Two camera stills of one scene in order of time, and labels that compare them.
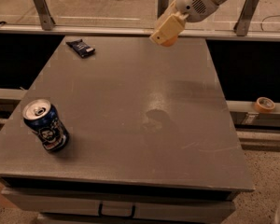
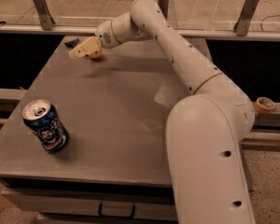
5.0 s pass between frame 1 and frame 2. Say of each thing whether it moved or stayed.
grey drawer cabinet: stayed
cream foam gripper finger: moved
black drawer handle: stayed
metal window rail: stayed
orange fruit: moved
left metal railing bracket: stayed
